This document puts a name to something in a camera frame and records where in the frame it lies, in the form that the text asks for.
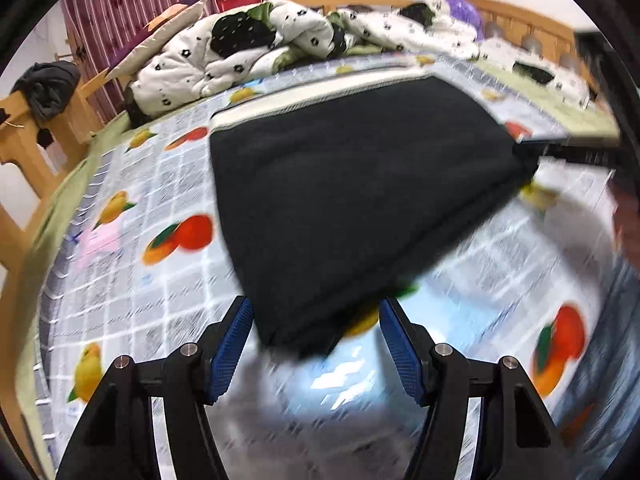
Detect white floral pillow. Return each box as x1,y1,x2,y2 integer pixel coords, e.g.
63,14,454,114
480,40,593,108

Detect white floral quilt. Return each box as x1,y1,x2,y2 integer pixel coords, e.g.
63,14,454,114
127,0,483,123

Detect person's right hand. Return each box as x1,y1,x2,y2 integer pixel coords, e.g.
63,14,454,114
611,182,637,258

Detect dark grey garment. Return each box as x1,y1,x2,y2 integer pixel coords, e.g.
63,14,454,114
11,61,82,123

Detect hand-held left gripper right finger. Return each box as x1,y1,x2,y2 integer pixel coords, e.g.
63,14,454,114
381,297,584,480

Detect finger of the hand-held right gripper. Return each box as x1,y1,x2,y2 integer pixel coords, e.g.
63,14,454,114
517,140,621,166

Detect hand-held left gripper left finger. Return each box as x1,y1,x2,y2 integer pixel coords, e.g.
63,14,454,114
55,296,254,480

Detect black pants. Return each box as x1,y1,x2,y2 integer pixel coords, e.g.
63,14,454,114
209,76,541,360

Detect purple orange pillow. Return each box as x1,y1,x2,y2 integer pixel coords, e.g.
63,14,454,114
105,0,211,78

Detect fruit print plastic mat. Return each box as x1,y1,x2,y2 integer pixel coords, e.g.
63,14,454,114
35,52,631,480

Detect purple plush toy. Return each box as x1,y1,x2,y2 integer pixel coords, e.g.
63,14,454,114
447,0,486,41

